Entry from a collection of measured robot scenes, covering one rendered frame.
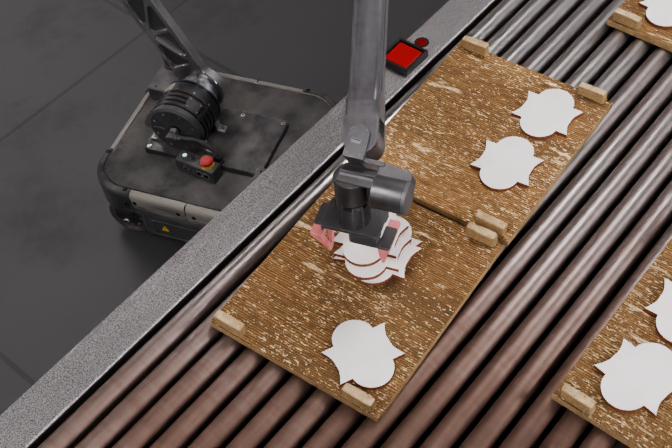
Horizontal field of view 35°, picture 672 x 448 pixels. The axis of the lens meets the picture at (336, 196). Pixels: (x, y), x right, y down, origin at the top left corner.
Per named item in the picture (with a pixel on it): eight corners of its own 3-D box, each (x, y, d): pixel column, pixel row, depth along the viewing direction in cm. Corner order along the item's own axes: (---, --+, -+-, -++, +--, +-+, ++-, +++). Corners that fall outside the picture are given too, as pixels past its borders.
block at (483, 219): (473, 224, 195) (474, 215, 193) (479, 217, 196) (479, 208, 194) (503, 238, 193) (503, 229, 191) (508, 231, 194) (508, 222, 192)
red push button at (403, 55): (383, 62, 228) (383, 57, 227) (400, 46, 231) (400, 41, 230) (406, 73, 225) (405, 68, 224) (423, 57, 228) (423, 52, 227)
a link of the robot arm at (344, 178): (339, 154, 173) (327, 179, 170) (380, 163, 171) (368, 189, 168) (342, 183, 178) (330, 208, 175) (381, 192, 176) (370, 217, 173)
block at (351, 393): (341, 398, 175) (339, 389, 173) (347, 389, 176) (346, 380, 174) (371, 415, 172) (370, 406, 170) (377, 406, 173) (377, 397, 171)
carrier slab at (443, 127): (349, 170, 208) (348, 165, 207) (460, 46, 228) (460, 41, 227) (507, 247, 193) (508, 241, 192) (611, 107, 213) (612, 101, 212)
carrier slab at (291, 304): (211, 326, 188) (209, 321, 186) (344, 174, 208) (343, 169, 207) (377, 423, 173) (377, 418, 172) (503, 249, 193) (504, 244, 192)
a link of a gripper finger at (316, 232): (351, 269, 184) (348, 234, 177) (312, 259, 186) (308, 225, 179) (364, 239, 188) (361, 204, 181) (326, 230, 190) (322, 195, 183)
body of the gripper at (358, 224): (377, 245, 177) (375, 216, 171) (320, 231, 180) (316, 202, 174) (389, 216, 181) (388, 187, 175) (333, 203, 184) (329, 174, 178)
